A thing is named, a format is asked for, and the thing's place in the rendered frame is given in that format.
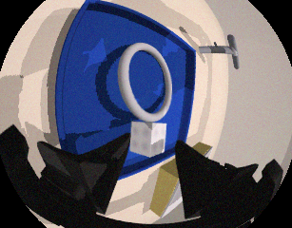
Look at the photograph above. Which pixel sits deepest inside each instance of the grey metal t-shaped stake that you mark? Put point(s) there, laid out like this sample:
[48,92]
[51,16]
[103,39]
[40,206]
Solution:
[231,49]

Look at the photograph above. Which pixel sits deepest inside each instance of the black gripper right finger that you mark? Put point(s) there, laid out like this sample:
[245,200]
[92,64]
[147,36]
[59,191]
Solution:
[201,180]

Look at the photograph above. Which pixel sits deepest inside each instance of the grey metal ring with small tab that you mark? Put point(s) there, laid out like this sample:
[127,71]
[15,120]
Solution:
[146,138]

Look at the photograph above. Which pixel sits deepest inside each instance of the blue tray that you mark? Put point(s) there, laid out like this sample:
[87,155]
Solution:
[89,107]

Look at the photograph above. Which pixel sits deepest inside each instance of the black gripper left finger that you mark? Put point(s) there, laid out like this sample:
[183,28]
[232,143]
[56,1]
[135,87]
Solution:
[97,170]

